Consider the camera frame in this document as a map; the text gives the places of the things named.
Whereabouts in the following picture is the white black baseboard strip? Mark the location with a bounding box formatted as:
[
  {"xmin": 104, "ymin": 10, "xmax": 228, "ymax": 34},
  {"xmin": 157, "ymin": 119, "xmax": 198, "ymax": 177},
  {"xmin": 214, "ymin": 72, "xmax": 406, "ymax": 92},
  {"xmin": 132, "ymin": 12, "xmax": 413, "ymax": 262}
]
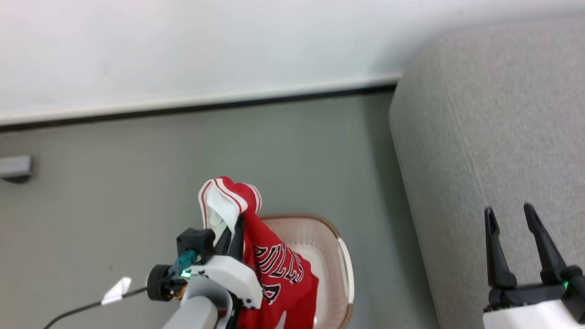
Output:
[{"xmin": 0, "ymin": 72, "xmax": 403, "ymax": 134}]

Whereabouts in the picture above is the grey metal floor foot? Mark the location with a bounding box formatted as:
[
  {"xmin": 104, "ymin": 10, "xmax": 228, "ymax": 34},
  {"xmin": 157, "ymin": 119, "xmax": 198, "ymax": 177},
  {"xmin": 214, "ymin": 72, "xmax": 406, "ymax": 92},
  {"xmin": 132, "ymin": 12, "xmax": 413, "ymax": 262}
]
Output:
[{"xmin": 0, "ymin": 155, "xmax": 34, "ymax": 180}]

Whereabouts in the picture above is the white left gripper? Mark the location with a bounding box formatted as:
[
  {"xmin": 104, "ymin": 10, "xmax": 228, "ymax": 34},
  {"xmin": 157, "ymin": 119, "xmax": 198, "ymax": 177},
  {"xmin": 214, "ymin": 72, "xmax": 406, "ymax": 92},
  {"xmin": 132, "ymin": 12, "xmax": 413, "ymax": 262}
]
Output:
[{"xmin": 188, "ymin": 214, "xmax": 264, "ymax": 310}]

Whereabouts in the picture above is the grey fabric sofa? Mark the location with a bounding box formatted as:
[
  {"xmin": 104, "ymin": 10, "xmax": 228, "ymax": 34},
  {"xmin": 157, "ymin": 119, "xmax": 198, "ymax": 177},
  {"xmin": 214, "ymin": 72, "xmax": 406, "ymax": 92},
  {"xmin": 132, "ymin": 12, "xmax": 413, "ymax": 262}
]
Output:
[{"xmin": 388, "ymin": 16, "xmax": 585, "ymax": 329}]

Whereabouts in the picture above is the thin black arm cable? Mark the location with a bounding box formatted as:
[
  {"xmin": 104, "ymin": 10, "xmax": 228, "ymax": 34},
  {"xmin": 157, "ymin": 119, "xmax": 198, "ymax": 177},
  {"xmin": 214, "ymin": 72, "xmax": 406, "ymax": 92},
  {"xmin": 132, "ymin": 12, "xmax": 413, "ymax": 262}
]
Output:
[{"xmin": 43, "ymin": 282, "xmax": 154, "ymax": 329}]

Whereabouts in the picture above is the red basketball jersey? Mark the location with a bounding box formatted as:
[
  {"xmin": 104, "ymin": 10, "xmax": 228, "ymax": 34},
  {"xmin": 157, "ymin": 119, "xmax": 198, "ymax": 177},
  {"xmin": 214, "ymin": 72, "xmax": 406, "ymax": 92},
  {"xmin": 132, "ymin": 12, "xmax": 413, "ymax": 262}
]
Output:
[{"xmin": 198, "ymin": 176, "xmax": 320, "ymax": 329}]

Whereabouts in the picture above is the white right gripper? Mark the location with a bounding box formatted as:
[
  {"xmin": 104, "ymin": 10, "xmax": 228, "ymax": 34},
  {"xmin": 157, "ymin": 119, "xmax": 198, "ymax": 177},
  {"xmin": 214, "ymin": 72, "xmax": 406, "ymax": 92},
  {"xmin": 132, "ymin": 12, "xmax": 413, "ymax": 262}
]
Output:
[{"xmin": 483, "ymin": 203, "xmax": 585, "ymax": 329}]

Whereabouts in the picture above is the white cable label tag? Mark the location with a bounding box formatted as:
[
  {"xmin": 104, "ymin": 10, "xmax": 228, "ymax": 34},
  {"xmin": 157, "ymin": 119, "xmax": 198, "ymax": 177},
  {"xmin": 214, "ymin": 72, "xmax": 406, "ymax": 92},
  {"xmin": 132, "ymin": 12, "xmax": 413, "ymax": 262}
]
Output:
[{"xmin": 101, "ymin": 276, "xmax": 133, "ymax": 306}]

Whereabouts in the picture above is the cream perforated laundry basket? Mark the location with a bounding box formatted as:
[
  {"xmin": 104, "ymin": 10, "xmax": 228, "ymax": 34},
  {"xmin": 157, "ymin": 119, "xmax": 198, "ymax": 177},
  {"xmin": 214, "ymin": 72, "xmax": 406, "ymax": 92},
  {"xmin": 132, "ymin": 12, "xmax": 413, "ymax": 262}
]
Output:
[{"xmin": 257, "ymin": 213, "xmax": 355, "ymax": 329}]

